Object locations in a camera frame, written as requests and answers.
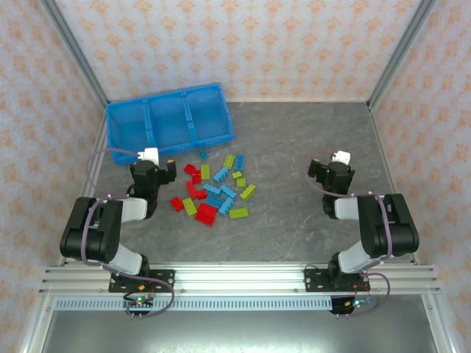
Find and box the blue three-compartment bin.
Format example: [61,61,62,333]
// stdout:
[105,82,236,165]

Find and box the large red lego brick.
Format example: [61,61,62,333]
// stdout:
[194,203,218,228]

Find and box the small circuit board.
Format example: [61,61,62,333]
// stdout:
[344,297,375,310]
[123,293,155,310]

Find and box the grey metal sheet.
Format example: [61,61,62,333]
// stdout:
[36,308,448,353]

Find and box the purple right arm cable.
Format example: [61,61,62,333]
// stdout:
[302,149,392,318]

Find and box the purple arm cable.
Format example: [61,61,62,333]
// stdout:
[79,148,176,319]
[302,149,392,318]

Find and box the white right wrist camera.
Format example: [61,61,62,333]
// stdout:
[330,149,351,165]

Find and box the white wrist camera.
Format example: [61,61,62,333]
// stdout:
[330,149,351,165]
[136,147,161,166]

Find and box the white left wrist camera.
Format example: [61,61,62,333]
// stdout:
[136,147,161,166]

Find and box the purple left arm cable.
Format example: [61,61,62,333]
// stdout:
[79,148,176,319]

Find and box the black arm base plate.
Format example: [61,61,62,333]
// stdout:
[108,269,176,293]
[304,268,369,293]

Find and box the aluminium mounting rail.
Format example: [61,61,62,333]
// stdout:
[38,263,442,295]

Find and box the aluminium frame post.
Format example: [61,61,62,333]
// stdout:
[38,0,110,106]
[366,0,441,111]

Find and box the grey slotted cable duct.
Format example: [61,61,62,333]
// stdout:
[54,296,334,312]

